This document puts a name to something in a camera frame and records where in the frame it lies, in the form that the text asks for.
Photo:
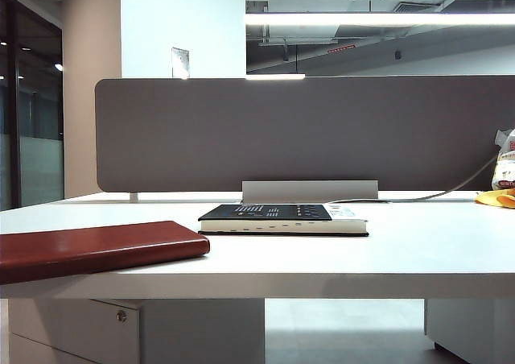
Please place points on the red leather-bound book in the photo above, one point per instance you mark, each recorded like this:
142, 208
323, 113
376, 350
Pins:
100, 247

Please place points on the black hardcover book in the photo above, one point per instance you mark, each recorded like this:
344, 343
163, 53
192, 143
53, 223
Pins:
281, 227

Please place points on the grey fabric desk divider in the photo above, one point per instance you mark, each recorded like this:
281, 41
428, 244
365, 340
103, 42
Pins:
281, 138

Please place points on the short hanging linear light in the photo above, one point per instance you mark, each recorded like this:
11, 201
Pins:
277, 76

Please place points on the red ceiling sign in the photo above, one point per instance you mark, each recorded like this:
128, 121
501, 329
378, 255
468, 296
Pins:
341, 48

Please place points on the round silver drawer lock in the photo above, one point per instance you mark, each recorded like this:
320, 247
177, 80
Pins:
121, 316

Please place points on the ceiling air vent grille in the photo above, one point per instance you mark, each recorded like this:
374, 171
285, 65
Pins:
418, 7

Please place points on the white drawer cabinet with lock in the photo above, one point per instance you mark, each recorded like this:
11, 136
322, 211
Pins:
80, 332

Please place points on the yellow cloth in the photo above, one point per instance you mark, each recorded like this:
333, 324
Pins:
499, 199

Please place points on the clear plastic snack bag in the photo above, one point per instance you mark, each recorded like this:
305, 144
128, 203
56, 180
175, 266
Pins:
507, 170

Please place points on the black framed glass partition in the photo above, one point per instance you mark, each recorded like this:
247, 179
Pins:
14, 98

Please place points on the plain white cabinet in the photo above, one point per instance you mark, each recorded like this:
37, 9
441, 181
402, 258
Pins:
475, 323

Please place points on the white divider bracket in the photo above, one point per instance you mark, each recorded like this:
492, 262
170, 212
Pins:
133, 197

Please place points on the silver wall plate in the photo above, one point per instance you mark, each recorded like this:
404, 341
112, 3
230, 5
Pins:
180, 62

